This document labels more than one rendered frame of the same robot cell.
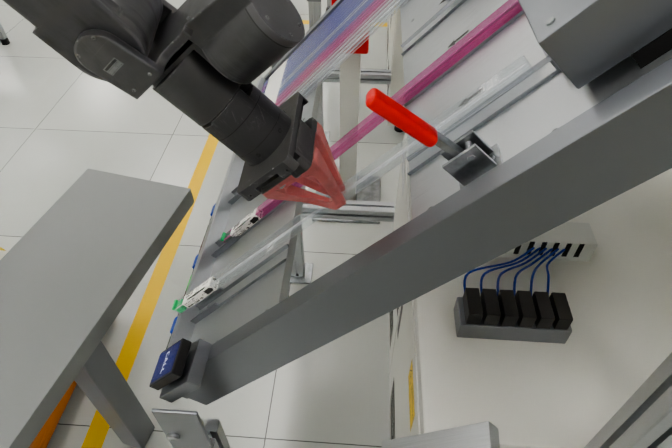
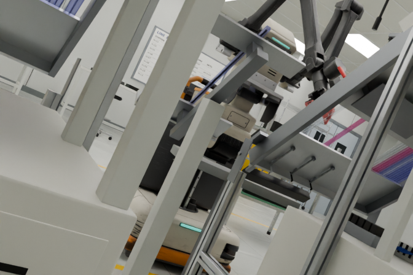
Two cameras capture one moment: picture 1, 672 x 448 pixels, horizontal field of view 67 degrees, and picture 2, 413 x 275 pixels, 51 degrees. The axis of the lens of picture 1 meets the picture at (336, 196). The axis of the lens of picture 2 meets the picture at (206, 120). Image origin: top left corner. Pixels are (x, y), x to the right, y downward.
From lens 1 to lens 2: 144 cm
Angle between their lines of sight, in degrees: 69
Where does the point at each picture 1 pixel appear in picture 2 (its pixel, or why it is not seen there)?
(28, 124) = not seen: hidden behind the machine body
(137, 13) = (319, 60)
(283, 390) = not seen: outside the picture
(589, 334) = not seen: hidden behind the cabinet
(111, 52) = (310, 61)
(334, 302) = (303, 112)
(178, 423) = (246, 145)
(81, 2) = (312, 52)
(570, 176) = (357, 73)
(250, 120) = (322, 84)
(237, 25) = (330, 62)
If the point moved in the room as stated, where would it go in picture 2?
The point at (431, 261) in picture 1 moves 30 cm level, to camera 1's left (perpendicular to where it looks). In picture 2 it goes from (327, 98) to (270, 85)
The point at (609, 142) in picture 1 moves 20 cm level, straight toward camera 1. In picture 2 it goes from (365, 65) to (304, 38)
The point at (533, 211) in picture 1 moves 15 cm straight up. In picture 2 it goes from (349, 83) to (369, 39)
